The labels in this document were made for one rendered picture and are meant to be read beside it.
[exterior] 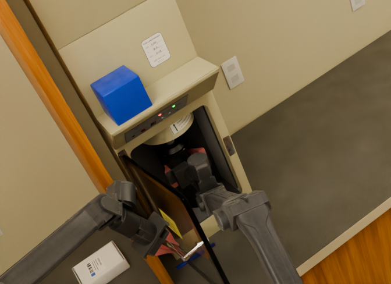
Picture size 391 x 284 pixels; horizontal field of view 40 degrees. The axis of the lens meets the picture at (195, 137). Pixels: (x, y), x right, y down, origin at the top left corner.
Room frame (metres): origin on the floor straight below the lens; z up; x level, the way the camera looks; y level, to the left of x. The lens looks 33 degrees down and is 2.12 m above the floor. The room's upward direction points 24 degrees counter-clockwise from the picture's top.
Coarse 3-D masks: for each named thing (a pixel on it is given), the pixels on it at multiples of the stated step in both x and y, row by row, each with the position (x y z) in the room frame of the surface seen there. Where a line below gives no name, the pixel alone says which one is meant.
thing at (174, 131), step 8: (192, 112) 1.37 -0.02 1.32; (184, 120) 1.31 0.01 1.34; (192, 120) 1.33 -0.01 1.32; (168, 128) 1.29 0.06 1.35; (176, 128) 1.29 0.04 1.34; (184, 128) 1.30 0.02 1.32; (160, 136) 1.29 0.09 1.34; (168, 136) 1.29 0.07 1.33; (176, 136) 1.28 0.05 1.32; (152, 144) 1.30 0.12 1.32
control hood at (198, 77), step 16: (192, 64) 1.27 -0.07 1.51; (208, 64) 1.24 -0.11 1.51; (160, 80) 1.26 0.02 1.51; (176, 80) 1.23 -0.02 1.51; (192, 80) 1.19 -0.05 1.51; (208, 80) 1.21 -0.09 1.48; (160, 96) 1.18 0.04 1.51; (176, 96) 1.17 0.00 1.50; (192, 96) 1.23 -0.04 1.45; (144, 112) 1.14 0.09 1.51; (112, 128) 1.13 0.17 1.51; (128, 128) 1.13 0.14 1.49; (112, 144) 1.19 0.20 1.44
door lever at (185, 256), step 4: (168, 244) 1.02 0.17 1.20; (172, 244) 1.01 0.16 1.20; (196, 244) 0.97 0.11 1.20; (172, 248) 1.00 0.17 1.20; (176, 248) 0.99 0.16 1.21; (180, 248) 0.98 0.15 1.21; (192, 248) 0.96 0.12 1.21; (196, 248) 0.96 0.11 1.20; (200, 248) 0.96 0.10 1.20; (176, 252) 0.98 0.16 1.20; (180, 252) 0.97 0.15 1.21; (184, 252) 0.96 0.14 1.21; (188, 252) 0.96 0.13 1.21; (192, 252) 0.96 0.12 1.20; (180, 256) 0.96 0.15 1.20; (184, 256) 0.95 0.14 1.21; (188, 256) 0.95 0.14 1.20; (184, 260) 0.95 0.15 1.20
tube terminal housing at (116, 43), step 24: (168, 0) 1.31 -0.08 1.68; (120, 24) 1.27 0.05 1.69; (144, 24) 1.28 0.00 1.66; (168, 24) 1.30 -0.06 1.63; (72, 48) 1.23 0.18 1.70; (96, 48) 1.25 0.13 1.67; (120, 48) 1.26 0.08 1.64; (168, 48) 1.29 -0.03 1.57; (192, 48) 1.31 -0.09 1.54; (72, 72) 1.22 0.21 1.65; (96, 72) 1.24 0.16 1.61; (144, 72) 1.27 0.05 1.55; (168, 72) 1.28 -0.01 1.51; (96, 120) 1.25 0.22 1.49; (168, 120) 1.27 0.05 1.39; (216, 120) 1.30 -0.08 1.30; (120, 168) 1.31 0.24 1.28; (240, 168) 1.31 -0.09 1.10
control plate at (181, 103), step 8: (184, 96) 1.19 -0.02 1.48; (176, 104) 1.20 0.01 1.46; (184, 104) 1.24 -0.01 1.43; (160, 112) 1.18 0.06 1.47; (168, 112) 1.21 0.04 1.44; (152, 120) 1.19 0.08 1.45; (160, 120) 1.22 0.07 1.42; (136, 128) 1.16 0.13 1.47; (144, 128) 1.20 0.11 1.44; (128, 136) 1.17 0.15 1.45; (136, 136) 1.21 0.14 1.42
